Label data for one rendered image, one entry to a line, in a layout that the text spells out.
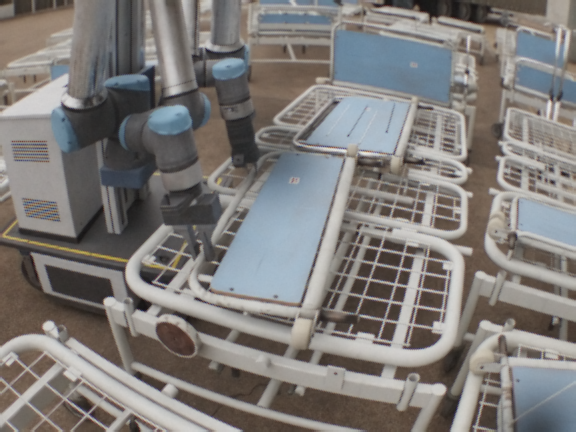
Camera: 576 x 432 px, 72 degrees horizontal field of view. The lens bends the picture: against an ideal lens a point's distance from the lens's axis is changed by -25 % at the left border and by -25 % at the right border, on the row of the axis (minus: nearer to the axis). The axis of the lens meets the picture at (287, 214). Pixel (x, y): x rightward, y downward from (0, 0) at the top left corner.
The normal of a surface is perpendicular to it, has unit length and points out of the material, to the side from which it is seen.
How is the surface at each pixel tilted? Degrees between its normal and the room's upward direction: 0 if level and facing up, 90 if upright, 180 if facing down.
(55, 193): 90
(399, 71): 91
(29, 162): 90
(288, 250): 1
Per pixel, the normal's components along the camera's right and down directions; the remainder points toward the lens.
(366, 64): -0.33, 0.48
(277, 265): 0.00, -0.86
